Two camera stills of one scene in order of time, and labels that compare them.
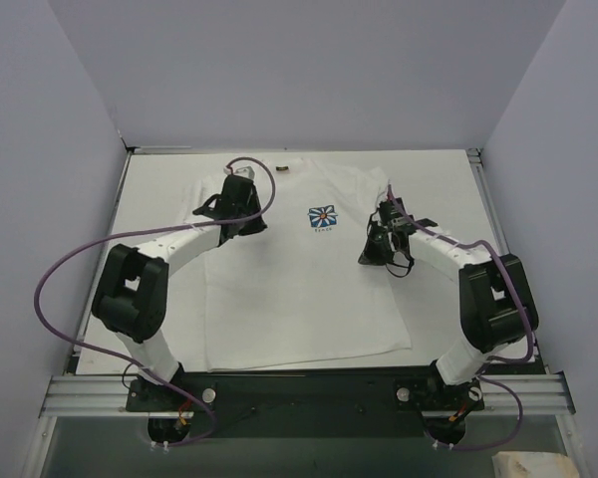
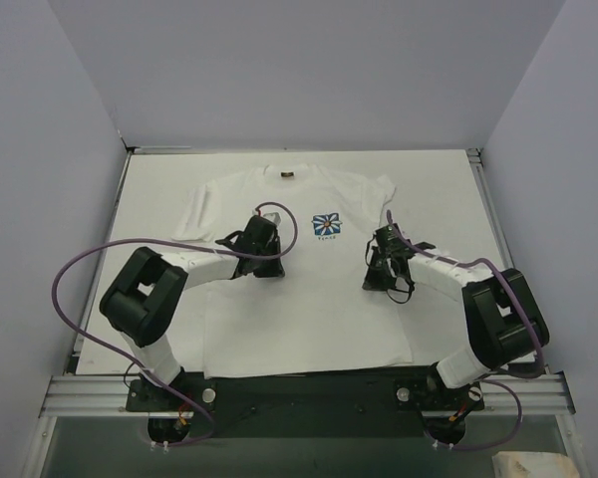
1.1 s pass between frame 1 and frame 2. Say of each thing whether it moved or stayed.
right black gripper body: moved
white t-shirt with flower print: stayed
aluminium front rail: stayed
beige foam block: stayed
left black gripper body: moved
